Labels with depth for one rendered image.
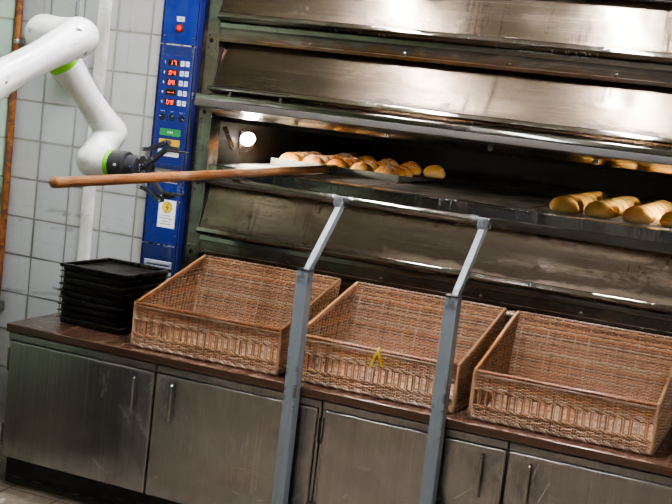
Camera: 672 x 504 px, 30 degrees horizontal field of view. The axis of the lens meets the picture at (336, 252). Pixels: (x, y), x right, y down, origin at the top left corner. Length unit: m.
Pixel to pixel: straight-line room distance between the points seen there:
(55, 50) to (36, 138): 1.25
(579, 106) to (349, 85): 0.81
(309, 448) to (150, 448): 0.58
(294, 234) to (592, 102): 1.15
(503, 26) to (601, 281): 0.89
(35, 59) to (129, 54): 1.06
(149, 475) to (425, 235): 1.23
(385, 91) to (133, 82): 1.02
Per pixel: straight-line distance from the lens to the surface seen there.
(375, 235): 4.38
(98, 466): 4.38
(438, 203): 4.29
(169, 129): 4.69
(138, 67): 4.81
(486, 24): 4.25
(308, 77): 4.47
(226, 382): 4.07
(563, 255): 4.19
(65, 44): 3.87
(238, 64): 4.61
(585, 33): 4.16
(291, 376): 3.89
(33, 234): 5.09
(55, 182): 3.34
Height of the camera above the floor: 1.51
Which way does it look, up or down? 7 degrees down
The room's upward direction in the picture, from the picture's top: 6 degrees clockwise
